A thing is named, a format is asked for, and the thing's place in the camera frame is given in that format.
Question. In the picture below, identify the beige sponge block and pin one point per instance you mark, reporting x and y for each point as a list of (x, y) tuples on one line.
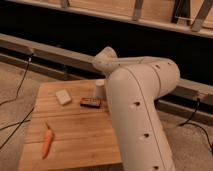
[(63, 97)]

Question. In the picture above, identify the orange carrot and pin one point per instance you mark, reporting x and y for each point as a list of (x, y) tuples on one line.
[(48, 138)]

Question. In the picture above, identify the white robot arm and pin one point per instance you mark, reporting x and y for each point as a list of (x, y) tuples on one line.
[(132, 85)]

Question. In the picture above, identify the white paper cup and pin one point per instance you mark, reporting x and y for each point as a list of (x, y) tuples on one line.
[(99, 90)]

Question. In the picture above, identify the small dark snack packet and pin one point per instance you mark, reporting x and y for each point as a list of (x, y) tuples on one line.
[(90, 102)]

